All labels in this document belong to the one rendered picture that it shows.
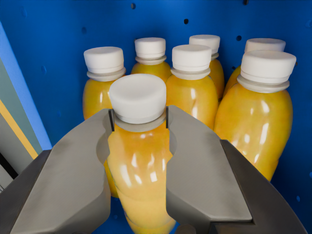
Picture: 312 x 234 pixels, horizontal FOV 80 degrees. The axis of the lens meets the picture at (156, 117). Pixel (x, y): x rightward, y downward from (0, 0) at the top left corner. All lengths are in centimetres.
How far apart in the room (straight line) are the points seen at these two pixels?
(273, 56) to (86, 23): 19
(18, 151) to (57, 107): 176
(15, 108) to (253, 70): 164
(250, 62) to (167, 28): 16
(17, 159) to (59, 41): 185
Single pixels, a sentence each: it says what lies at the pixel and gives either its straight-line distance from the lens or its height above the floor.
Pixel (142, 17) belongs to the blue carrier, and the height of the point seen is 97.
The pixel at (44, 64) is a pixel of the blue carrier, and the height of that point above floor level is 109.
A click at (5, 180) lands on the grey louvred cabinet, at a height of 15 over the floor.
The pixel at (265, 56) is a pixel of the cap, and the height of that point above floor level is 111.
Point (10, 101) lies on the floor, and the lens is 169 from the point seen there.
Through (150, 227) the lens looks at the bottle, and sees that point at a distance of 23.
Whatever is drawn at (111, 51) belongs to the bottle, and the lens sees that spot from 20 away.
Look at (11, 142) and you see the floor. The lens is 192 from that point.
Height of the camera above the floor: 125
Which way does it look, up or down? 59 degrees down
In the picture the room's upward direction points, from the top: 173 degrees clockwise
